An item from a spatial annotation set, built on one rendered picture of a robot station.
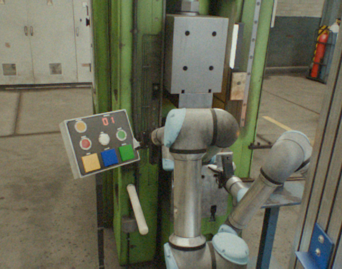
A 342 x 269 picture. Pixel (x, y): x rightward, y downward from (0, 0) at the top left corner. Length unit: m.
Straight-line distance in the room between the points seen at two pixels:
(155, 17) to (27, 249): 1.88
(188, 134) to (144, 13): 1.06
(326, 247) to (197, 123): 0.45
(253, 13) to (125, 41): 0.75
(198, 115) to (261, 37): 1.25
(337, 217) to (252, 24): 1.51
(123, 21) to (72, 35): 5.16
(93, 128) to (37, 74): 5.44
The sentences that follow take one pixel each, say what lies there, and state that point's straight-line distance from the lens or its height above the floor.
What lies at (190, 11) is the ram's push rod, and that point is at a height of 1.69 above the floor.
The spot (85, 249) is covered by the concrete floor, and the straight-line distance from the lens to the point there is 2.75.
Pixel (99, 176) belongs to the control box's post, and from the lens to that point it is 1.88.
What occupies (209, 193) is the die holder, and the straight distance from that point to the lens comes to 2.16.
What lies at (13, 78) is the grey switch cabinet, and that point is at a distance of 7.16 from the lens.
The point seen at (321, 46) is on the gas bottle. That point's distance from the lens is 9.27.
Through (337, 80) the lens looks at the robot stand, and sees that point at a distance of 0.83.
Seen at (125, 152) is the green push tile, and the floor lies 1.01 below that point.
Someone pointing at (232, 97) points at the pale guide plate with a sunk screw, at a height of 1.20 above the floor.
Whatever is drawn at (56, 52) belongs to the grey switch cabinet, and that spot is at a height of 0.69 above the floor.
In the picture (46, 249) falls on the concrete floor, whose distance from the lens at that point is 2.81.
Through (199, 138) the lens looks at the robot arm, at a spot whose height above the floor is 1.38.
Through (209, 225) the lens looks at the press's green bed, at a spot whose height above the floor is 0.40.
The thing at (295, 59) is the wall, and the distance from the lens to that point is 10.07.
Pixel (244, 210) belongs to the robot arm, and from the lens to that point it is 1.37.
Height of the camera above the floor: 1.75
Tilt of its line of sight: 21 degrees down
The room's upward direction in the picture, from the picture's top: 3 degrees clockwise
